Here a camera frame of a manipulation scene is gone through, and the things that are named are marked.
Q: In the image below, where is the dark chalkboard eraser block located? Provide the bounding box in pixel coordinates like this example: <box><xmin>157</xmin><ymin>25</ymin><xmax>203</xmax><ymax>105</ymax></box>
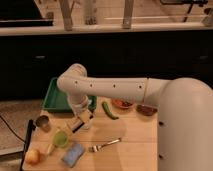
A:
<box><xmin>66</xmin><ymin>118</ymin><xmax>84</xmax><ymax>133</ymax></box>

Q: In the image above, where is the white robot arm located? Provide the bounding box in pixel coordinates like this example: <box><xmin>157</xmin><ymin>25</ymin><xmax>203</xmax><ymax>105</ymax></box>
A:
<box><xmin>57</xmin><ymin>64</ymin><xmax>213</xmax><ymax>171</ymax></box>

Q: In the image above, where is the white paper cup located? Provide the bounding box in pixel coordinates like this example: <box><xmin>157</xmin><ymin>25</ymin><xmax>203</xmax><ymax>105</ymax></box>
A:
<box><xmin>82</xmin><ymin>115</ymin><xmax>94</xmax><ymax>130</ymax></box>

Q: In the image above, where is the green plastic scoop cup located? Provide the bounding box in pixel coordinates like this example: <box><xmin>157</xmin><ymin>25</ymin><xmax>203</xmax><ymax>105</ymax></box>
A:
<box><xmin>46</xmin><ymin>130</ymin><xmax>68</xmax><ymax>155</ymax></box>

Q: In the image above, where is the small metal cup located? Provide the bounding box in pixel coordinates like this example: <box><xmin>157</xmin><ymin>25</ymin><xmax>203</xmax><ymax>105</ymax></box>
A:
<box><xmin>35</xmin><ymin>115</ymin><xmax>51</xmax><ymax>132</ymax></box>

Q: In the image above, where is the green chili pepper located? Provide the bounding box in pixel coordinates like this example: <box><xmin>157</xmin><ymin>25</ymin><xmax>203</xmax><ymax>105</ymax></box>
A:
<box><xmin>102</xmin><ymin>101</ymin><xmax>119</xmax><ymax>120</ymax></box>

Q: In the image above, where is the green plastic tray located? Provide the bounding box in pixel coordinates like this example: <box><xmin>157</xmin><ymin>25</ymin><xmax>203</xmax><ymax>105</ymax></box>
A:
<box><xmin>42</xmin><ymin>77</ymin><xmax>98</xmax><ymax>114</ymax></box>

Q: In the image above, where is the silver metal fork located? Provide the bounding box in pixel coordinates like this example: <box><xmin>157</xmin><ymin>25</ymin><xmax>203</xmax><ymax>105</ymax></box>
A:
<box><xmin>88</xmin><ymin>138</ymin><xmax>122</xmax><ymax>153</ymax></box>

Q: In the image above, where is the orange bowl with beans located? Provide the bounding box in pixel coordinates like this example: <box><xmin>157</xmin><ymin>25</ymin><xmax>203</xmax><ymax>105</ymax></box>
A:
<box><xmin>112</xmin><ymin>99</ymin><xmax>133</xmax><ymax>109</ymax></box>

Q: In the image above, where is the blue sponge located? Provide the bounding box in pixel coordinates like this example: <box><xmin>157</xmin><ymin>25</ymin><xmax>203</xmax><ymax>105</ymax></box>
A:
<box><xmin>62</xmin><ymin>143</ymin><xmax>85</xmax><ymax>168</ymax></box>

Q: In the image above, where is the black clamp stand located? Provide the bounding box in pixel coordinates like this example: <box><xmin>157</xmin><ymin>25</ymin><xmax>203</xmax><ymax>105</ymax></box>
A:
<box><xmin>0</xmin><ymin>119</ymin><xmax>36</xmax><ymax>171</ymax></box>

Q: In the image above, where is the dark red bowl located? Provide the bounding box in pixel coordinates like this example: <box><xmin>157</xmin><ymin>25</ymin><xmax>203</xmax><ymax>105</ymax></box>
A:
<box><xmin>136</xmin><ymin>105</ymin><xmax>157</xmax><ymax>116</ymax></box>

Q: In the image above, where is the yellow onion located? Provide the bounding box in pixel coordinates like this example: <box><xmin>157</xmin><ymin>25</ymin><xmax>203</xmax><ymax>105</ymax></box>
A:
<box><xmin>25</xmin><ymin>149</ymin><xmax>40</xmax><ymax>165</ymax></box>

